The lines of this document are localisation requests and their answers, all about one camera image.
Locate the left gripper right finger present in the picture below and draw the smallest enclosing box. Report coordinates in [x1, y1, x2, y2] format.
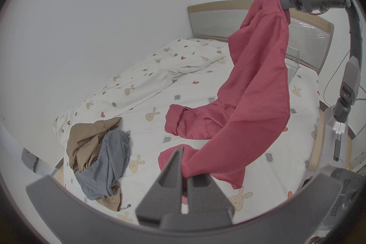
[187, 174, 235, 222]

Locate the clear plastic box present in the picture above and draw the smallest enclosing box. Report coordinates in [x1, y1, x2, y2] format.
[284, 47, 301, 80]

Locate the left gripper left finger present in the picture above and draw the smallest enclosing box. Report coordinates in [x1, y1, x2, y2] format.
[136, 146, 184, 227]

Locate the grey garment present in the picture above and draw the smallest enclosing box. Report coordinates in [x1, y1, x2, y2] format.
[75, 130, 131, 200]

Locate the bed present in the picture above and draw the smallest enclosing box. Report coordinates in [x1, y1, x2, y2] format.
[50, 0, 335, 227]

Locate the khaki garment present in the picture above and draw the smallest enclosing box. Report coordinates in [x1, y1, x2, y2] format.
[66, 116, 132, 212]

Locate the white printed quilt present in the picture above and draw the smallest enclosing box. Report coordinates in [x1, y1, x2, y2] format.
[54, 38, 229, 149]

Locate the red shirt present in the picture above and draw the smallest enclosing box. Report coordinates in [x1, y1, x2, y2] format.
[158, 0, 291, 206]

